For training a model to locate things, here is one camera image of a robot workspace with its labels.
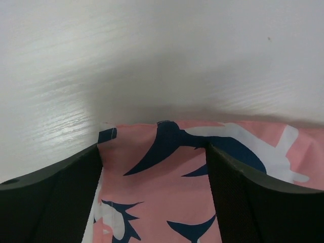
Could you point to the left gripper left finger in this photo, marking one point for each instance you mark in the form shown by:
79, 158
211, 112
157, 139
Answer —
51, 204

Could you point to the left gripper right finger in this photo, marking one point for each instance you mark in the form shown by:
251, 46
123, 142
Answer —
254, 207

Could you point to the pink shark print shorts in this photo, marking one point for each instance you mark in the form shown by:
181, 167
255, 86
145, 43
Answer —
154, 185

